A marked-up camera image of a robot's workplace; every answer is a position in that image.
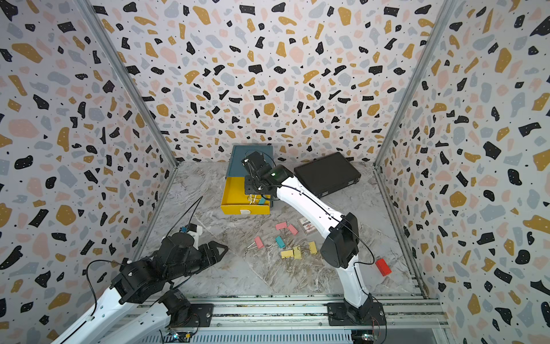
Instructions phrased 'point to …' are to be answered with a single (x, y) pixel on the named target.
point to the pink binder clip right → (293, 229)
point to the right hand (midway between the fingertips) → (250, 186)
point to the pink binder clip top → (281, 226)
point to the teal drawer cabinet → (238, 153)
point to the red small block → (383, 267)
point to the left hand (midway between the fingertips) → (226, 252)
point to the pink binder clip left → (258, 243)
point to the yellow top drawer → (235, 201)
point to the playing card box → (308, 226)
